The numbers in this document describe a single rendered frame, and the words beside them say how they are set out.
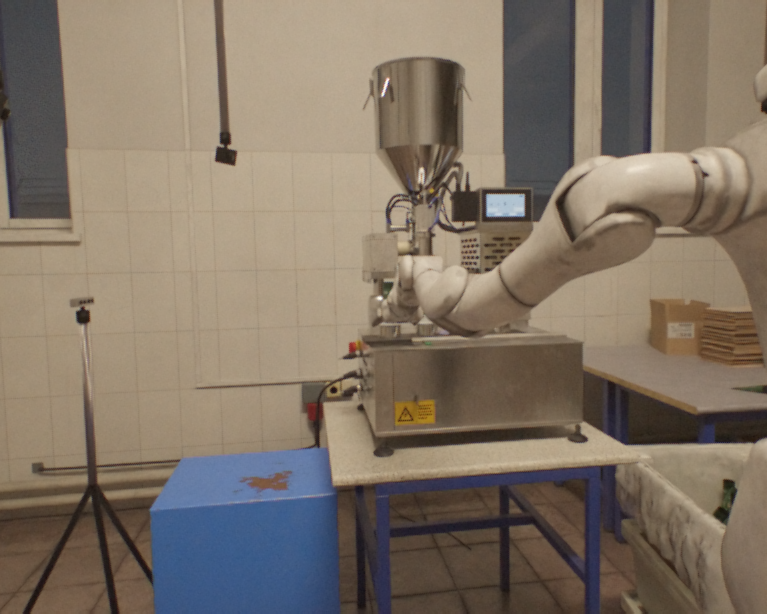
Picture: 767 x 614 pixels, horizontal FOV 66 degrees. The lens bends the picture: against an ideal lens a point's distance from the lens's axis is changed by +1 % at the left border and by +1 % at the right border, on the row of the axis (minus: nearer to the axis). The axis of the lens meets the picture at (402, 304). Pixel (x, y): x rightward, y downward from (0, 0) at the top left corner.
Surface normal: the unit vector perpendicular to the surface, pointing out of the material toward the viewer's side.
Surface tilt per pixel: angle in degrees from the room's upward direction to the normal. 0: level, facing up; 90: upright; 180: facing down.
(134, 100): 90
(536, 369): 90
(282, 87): 90
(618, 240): 136
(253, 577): 90
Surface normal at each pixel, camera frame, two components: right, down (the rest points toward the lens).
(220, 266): 0.16, 0.07
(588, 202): -0.83, -0.18
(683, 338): -0.16, 0.08
